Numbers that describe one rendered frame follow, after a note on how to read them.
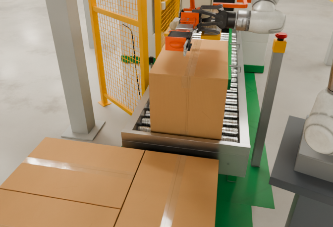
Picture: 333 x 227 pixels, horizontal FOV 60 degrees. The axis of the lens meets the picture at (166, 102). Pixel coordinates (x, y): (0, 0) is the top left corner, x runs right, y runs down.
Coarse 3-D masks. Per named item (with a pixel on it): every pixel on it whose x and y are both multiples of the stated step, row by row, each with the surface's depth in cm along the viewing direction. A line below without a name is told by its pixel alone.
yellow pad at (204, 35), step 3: (213, 18) 164; (204, 33) 148; (207, 33) 148; (210, 33) 148; (213, 33) 148; (216, 33) 148; (201, 36) 146; (204, 36) 146; (207, 36) 146; (210, 36) 146; (213, 36) 145; (216, 36) 145; (219, 36) 145; (207, 39) 147; (210, 39) 146; (213, 39) 146; (216, 39) 146; (219, 39) 145
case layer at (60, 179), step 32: (32, 160) 150; (64, 160) 150; (96, 160) 150; (128, 160) 150; (160, 160) 150; (192, 160) 150; (0, 192) 131; (32, 192) 131; (64, 192) 131; (96, 192) 131; (128, 192) 131; (160, 192) 131; (192, 192) 131; (0, 224) 117; (32, 224) 117; (64, 224) 117; (96, 224) 117; (128, 224) 117; (160, 224) 117; (192, 224) 117
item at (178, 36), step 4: (172, 32) 105; (176, 32) 105; (180, 32) 105; (184, 32) 105; (188, 32) 106; (168, 36) 102; (172, 36) 101; (176, 36) 101; (180, 36) 101; (184, 36) 101; (168, 40) 101; (172, 40) 101; (176, 40) 101; (180, 40) 100; (184, 40) 100; (168, 44) 102; (168, 48) 103; (172, 48) 102; (180, 48) 102
